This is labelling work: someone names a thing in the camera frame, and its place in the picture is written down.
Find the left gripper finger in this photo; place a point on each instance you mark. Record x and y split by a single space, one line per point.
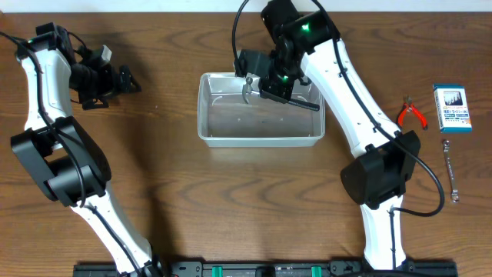
126 81
94 103

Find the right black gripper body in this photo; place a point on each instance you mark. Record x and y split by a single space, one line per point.
288 99

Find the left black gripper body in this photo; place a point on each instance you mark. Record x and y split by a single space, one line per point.
116 81

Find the small claw hammer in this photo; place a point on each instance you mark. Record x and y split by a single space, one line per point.
248 90

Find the clear plastic container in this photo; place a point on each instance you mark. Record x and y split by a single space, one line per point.
226 120

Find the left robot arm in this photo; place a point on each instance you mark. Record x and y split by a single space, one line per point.
62 158

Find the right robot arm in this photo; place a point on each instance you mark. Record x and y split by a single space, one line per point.
310 46

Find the blue white screw box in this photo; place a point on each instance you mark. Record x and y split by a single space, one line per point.
452 109

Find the silver wrench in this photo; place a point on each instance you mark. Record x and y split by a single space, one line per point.
454 195

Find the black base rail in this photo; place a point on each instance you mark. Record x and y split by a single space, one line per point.
329 269

